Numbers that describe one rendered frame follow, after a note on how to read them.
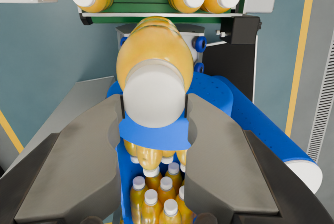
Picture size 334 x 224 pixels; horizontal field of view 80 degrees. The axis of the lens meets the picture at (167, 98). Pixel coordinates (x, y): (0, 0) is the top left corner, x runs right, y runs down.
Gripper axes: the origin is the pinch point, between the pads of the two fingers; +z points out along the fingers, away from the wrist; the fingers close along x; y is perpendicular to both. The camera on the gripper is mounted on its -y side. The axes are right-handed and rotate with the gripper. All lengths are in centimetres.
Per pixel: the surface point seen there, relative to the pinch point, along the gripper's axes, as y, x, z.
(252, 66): 43, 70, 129
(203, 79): 13.8, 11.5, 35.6
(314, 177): 55, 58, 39
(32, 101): 72, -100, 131
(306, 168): 50, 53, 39
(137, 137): 17.9, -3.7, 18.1
